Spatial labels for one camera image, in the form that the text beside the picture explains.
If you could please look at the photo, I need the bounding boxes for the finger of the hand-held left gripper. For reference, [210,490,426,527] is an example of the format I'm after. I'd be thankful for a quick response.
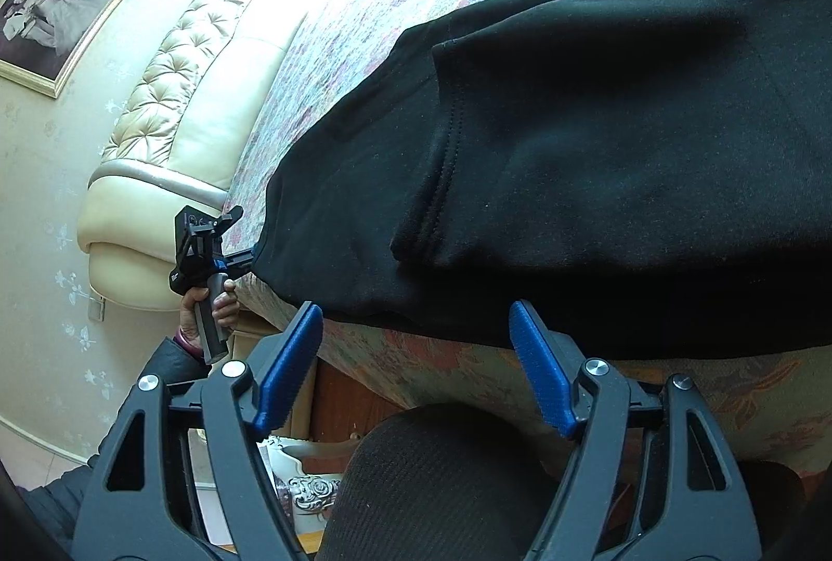
[216,250,263,271]

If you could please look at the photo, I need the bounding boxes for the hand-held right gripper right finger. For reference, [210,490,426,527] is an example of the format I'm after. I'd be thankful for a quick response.
[508,299,763,561]

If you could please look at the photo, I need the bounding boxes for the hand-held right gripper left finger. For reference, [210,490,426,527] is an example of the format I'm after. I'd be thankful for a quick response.
[71,301,324,561]

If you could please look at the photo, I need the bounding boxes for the black pants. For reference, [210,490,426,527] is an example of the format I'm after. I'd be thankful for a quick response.
[250,0,832,362]

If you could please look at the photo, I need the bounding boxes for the ornate silver object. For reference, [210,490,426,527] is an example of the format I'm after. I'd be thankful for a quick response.
[260,434,347,518]

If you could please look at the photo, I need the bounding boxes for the cream tufted headboard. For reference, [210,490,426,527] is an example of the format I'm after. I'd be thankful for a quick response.
[78,0,309,311]

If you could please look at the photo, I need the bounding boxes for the person's leg in dark trousers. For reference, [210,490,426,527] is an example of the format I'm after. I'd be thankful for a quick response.
[317,401,568,561]

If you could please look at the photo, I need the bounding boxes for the bed with floral cover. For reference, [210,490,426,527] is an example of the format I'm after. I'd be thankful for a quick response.
[221,0,832,466]

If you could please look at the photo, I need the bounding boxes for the wooden bed frame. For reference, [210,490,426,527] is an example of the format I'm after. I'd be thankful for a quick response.
[310,358,417,451]

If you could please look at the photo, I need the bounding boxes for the framed wall picture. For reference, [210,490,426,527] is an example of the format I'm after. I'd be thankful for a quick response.
[0,0,149,99]

